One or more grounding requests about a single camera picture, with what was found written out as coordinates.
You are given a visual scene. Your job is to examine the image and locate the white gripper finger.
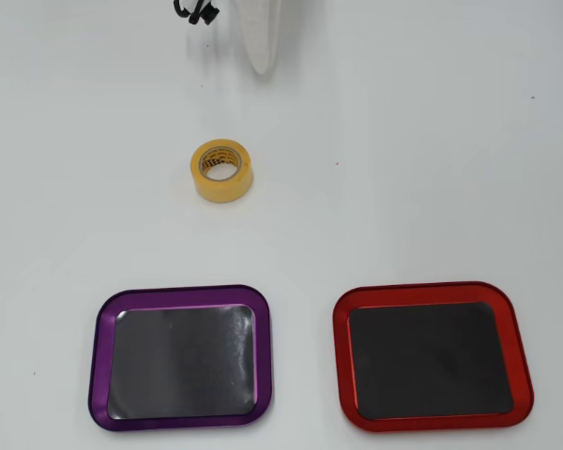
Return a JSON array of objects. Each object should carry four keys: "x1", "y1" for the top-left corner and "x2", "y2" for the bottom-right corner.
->
[{"x1": 236, "y1": 0, "x2": 283, "y2": 76}]

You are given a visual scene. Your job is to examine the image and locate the yellow masking tape roll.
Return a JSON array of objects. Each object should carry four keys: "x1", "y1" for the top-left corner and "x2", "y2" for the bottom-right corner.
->
[{"x1": 190, "y1": 138, "x2": 254, "y2": 204}]

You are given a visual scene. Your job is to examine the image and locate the purple metal tray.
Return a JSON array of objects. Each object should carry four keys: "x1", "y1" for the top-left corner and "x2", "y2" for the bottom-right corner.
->
[{"x1": 87, "y1": 283, "x2": 274, "y2": 433}]

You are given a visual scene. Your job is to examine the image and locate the red metal tray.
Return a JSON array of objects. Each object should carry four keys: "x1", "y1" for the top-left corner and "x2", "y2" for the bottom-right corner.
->
[{"x1": 331, "y1": 280, "x2": 536, "y2": 433}]

